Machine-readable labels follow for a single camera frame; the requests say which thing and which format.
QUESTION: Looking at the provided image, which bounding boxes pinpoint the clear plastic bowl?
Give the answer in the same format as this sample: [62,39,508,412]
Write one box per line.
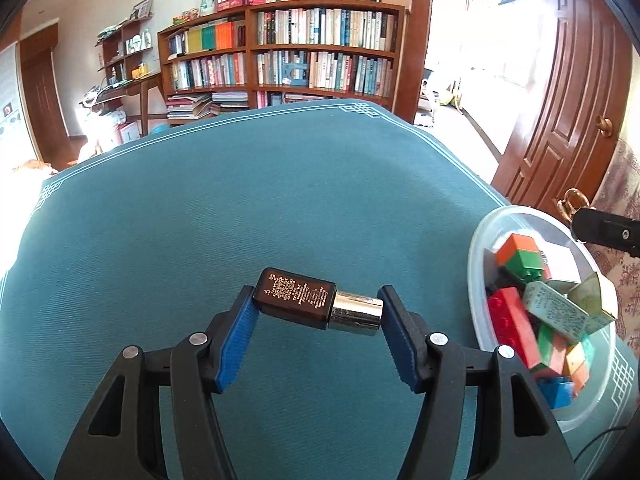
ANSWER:
[468,206,617,432]

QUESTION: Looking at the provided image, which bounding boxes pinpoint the brown wooden door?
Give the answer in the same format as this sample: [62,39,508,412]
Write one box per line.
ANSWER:
[491,0,632,217]

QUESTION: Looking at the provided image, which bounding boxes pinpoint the pink green toy brick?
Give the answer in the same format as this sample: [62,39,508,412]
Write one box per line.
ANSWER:
[529,323,567,379]

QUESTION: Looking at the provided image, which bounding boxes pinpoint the yellow orange toy brick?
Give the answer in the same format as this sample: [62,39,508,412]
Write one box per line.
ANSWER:
[563,342,590,398]

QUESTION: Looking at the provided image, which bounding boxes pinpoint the brown cosmetic bottle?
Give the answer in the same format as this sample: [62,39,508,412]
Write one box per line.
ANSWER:
[253,268,384,335]

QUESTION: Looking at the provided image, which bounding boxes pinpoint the large wooden bookshelf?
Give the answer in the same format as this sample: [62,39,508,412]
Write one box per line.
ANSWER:
[157,0,406,126]

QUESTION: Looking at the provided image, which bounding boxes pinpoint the white sliding wardrobe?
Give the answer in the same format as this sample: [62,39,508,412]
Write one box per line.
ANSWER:
[0,42,38,170]

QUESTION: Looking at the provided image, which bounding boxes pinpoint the gold pearl ring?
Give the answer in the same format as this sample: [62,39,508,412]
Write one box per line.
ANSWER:
[555,187,591,226]

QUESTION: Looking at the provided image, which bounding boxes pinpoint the white red medicine box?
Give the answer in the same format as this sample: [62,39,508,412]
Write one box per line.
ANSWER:
[539,242,582,294]

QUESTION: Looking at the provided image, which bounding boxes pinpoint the blue toy brick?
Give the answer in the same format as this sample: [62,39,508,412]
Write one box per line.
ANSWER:
[537,377,574,410]

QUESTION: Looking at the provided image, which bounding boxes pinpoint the red toy brick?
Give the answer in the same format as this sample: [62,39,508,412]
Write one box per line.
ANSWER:
[488,287,541,370]

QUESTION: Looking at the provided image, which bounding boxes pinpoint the light blue small box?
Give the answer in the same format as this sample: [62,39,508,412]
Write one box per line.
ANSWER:
[523,282,589,342]

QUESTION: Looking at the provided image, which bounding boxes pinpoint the small wooden shelf desk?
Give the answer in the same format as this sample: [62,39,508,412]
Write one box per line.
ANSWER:
[81,0,166,136]

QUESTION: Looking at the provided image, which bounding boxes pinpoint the teal table mat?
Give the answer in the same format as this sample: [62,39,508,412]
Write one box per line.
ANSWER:
[1,100,639,479]

